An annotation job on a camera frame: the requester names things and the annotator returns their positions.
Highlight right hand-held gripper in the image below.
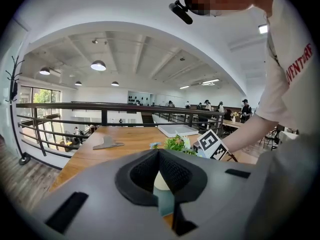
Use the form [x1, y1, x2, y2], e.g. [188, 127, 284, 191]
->
[192, 129, 230, 161]

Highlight dark folding chair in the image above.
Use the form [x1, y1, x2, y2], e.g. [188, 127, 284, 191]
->
[258, 125, 281, 151]

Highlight large window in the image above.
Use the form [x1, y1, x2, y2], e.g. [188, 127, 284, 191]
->
[19, 85, 62, 145]

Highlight white wall shelf black items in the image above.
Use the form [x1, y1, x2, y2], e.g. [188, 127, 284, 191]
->
[127, 91, 154, 107]

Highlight black head-worn camera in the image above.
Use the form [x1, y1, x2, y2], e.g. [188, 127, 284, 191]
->
[168, 0, 195, 26]

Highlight potted white flower plant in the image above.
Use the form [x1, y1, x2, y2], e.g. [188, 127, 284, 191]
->
[149, 131, 208, 192]

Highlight black coat rack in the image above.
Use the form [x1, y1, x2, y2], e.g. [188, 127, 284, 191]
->
[4, 55, 32, 166]

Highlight person's white printed shirt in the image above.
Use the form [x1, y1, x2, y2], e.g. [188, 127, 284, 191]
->
[246, 0, 320, 240]

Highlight teal rectangular mat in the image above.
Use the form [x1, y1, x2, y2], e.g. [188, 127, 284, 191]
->
[152, 185, 175, 217]

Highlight large metal clip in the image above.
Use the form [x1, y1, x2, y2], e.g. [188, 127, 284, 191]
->
[92, 135, 125, 151]

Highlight wooden table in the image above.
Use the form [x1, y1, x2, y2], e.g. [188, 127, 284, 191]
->
[15, 101, 226, 160]

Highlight grey mat with white edge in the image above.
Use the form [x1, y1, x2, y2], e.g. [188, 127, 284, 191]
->
[157, 124, 200, 137]

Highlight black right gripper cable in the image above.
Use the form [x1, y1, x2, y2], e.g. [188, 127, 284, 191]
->
[226, 152, 240, 163]

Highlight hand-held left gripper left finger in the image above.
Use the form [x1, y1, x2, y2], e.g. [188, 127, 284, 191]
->
[24, 148, 176, 240]

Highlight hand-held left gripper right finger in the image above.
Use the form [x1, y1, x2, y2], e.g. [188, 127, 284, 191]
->
[158, 148, 262, 240]

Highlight person's right forearm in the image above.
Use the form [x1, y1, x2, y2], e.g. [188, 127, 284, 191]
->
[221, 113, 284, 155]

